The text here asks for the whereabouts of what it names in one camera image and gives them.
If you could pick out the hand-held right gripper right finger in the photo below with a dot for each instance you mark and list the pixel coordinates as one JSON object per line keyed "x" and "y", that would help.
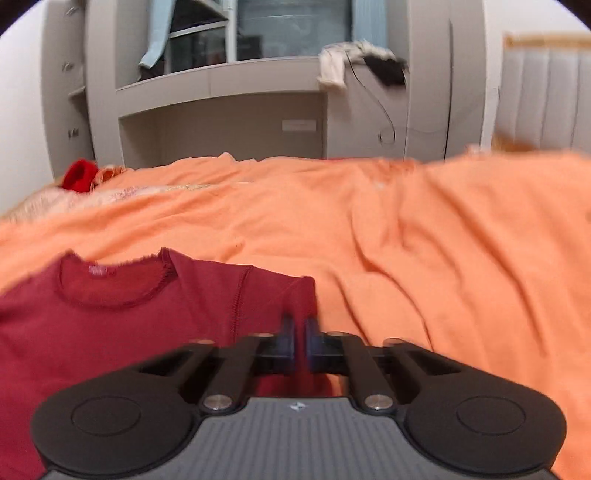
{"x": 312, "y": 346}

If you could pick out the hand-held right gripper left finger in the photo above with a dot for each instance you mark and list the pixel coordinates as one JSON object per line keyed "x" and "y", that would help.
{"x": 287, "y": 344}

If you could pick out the dark red shirt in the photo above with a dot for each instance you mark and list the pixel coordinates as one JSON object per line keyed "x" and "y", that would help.
{"x": 138, "y": 318}

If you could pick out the orange blanket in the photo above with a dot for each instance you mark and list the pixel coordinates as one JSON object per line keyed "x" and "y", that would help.
{"x": 369, "y": 240}

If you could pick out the grey built-in cabinet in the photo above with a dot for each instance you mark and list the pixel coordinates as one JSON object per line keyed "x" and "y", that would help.
{"x": 258, "y": 83}

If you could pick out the floral bed sheet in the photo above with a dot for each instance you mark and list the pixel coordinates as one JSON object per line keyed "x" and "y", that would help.
{"x": 69, "y": 196}

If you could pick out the bright red cloth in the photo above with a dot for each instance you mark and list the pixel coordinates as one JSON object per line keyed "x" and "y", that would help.
{"x": 79, "y": 176}

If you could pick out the cream white garment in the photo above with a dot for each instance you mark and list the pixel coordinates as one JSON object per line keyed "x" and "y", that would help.
{"x": 339, "y": 60}

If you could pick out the black garment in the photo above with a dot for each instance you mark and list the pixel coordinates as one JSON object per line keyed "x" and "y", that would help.
{"x": 388, "y": 68}

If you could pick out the window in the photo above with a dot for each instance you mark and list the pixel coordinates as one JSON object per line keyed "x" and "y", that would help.
{"x": 258, "y": 32}

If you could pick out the light blue curtain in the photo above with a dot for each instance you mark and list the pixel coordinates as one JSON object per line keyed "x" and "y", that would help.
{"x": 157, "y": 34}

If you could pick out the grey padded headboard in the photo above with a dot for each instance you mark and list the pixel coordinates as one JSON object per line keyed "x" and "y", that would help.
{"x": 542, "y": 92}

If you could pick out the white wall socket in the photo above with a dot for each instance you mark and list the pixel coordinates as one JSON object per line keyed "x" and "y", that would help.
{"x": 299, "y": 125}

